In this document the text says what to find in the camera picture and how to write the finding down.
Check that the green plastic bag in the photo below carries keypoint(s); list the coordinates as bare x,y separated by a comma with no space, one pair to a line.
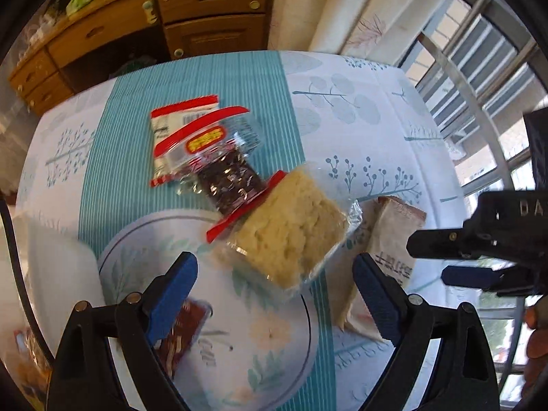
81,1

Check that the beige paper snack packet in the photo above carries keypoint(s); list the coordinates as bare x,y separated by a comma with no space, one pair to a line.
389,244

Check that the person's right hand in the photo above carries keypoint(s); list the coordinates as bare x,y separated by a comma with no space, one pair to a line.
536,342

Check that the red brown snack packet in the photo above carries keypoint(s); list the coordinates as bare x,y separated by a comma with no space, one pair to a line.
184,329

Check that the wooden drawer cabinet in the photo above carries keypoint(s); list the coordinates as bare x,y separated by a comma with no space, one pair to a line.
201,21

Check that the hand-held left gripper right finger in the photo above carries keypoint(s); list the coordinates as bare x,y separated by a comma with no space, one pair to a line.
379,299

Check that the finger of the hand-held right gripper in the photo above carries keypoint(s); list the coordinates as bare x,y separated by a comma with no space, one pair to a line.
436,244
466,275

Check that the clear packet dark snack bar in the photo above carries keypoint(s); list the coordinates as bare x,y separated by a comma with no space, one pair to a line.
227,175

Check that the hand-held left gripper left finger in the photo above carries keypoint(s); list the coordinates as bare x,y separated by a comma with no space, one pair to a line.
171,295

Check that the clear packet yellow rice cake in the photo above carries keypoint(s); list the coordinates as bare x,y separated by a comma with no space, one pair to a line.
291,231

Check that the metal window railing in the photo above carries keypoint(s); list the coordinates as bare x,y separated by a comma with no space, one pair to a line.
479,64

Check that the floral ceramic plate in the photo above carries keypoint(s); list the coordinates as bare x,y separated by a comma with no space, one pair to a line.
257,351

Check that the white plastic container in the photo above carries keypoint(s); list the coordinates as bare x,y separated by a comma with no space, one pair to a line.
55,265

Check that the white floral curtain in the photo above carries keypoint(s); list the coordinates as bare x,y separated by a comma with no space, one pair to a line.
342,4

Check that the white snack packet red edges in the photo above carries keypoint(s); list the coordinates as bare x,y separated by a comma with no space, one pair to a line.
165,128

